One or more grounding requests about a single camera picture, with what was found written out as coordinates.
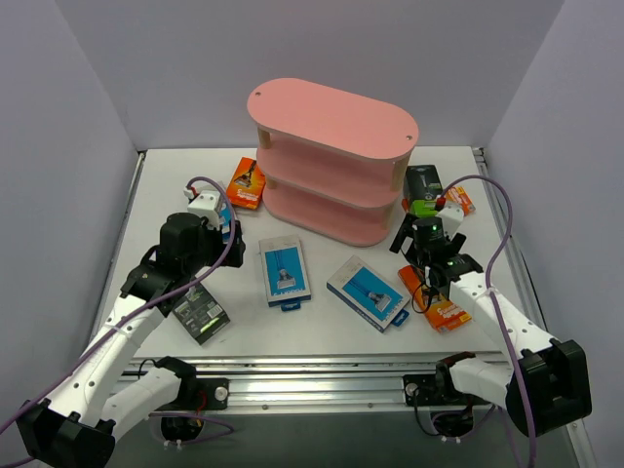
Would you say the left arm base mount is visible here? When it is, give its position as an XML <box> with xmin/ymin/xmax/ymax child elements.
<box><xmin>148</xmin><ymin>377</ymin><xmax>235</xmax><ymax>448</ymax></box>

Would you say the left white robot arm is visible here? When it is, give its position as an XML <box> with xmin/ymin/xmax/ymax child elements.
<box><xmin>16</xmin><ymin>213</ymin><xmax>245</xmax><ymax>467</ymax></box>

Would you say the pink three-tier shelf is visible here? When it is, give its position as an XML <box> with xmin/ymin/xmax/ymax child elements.
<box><xmin>247</xmin><ymin>78</ymin><xmax>419</xmax><ymax>247</ymax></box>

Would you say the black green razor box right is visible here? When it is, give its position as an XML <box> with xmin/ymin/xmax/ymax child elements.
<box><xmin>403</xmin><ymin>165</ymin><xmax>443</xmax><ymax>218</ymax></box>

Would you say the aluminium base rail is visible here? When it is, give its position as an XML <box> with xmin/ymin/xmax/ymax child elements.
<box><xmin>116</xmin><ymin>358</ymin><xmax>518</xmax><ymax>415</ymax></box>

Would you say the black green razor box left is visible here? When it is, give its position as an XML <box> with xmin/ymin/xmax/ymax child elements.
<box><xmin>172</xmin><ymin>284</ymin><xmax>230</xmax><ymax>345</ymax></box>

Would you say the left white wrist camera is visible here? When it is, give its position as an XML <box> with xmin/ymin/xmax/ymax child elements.
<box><xmin>183</xmin><ymin>187</ymin><xmax>225</xmax><ymax>229</ymax></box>

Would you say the black green razor box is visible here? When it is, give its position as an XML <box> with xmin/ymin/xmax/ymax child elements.
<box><xmin>403</xmin><ymin>165</ymin><xmax>443</xmax><ymax>218</ymax></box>
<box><xmin>172</xmin><ymin>284</ymin><xmax>230</xmax><ymax>345</ymax></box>

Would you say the small orange razor box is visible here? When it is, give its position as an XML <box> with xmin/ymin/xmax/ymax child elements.
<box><xmin>445</xmin><ymin>186</ymin><xmax>476</xmax><ymax>215</ymax></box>

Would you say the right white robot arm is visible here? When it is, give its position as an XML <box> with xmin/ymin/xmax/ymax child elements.
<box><xmin>390</xmin><ymin>214</ymin><xmax>592</xmax><ymax>437</ymax></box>

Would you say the blue razor box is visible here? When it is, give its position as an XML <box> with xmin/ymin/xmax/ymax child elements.
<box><xmin>326</xmin><ymin>255</ymin><xmax>410</xmax><ymax>332</ymax></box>
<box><xmin>258</xmin><ymin>235</ymin><xmax>311</xmax><ymax>312</ymax></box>
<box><xmin>219</xmin><ymin>203</ymin><xmax>232</xmax><ymax>244</ymax></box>

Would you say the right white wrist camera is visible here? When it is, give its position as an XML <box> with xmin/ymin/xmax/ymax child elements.
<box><xmin>435</xmin><ymin>196</ymin><xmax>464</xmax><ymax>238</ymax></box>

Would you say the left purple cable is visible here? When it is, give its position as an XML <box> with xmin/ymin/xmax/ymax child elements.
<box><xmin>0</xmin><ymin>175</ymin><xmax>239</xmax><ymax>468</ymax></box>

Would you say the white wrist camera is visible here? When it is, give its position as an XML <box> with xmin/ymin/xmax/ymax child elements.
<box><xmin>183</xmin><ymin>187</ymin><xmax>225</xmax><ymax>229</ymax></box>
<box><xmin>435</xmin><ymin>196</ymin><xmax>464</xmax><ymax>238</ymax></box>

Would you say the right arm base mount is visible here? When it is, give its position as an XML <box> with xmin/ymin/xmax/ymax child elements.
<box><xmin>402</xmin><ymin>373</ymin><xmax>488</xmax><ymax>443</ymax></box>

